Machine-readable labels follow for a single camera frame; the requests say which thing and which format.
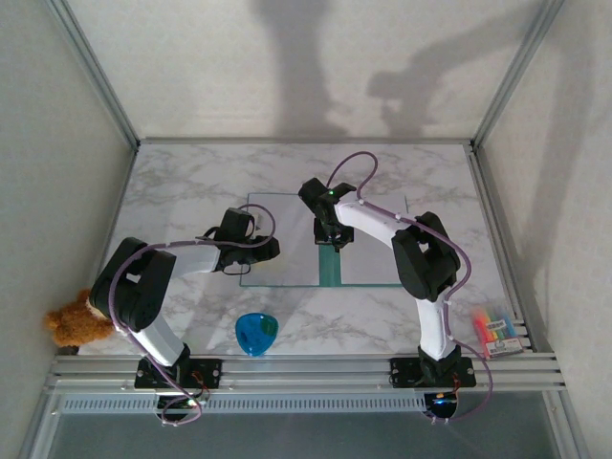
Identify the green folder with clear cover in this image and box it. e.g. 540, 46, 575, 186
238, 191, 408, 289

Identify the blue translucent plastic case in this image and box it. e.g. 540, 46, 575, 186
234, 311, 279, 358

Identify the brown teddy bear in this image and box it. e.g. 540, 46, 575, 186
45, 289, 116, 348

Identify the pack of coloured highlighters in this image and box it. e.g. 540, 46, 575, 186
470, 305, 522, 360

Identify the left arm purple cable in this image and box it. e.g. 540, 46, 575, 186
108, 204, 278, 426

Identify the aluminium frame rail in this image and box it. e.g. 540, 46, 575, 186
464, 142, 556, 358
137, 137, 475, 146

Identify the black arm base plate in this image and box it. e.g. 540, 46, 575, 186
134, 358, 224, 389
389, 356, 477, 388

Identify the aluminium mounting rail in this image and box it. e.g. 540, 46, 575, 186
45, 352, 570, 396

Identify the grey slotted cable duct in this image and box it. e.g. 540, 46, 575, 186
56, 394, 429, 415

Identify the aluminium frame post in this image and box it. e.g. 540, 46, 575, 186
470, 0, 565, 147
45, 0, 141, 149

